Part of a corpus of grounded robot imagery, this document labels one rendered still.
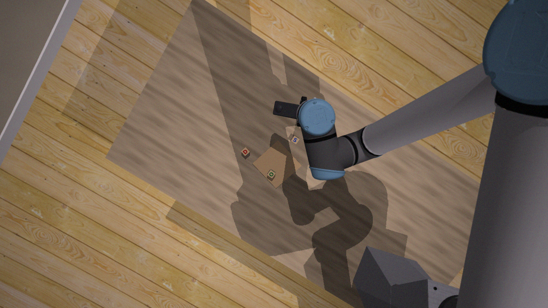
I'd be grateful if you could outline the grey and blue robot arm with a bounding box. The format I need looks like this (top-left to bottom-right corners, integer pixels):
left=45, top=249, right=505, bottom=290
left=273, top=0, right=548, bottom=308

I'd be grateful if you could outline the tan square mat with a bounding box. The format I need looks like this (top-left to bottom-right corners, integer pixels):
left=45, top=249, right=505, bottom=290
left=253, top=140, right=302, bottom=188

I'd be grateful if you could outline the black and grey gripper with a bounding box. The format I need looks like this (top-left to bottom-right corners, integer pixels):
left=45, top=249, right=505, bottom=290
left=297, top=96, right=307, bottom=127

